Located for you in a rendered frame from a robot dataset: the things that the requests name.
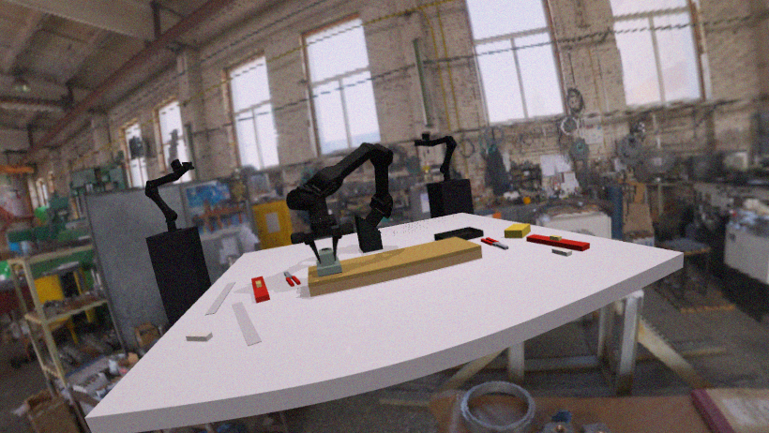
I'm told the yellow rectangular block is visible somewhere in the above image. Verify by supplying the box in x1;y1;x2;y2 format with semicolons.
504;223;531;239

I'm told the red rectangular block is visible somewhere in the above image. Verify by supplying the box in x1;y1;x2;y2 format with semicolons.
251;276;270;303
526;234;590;251

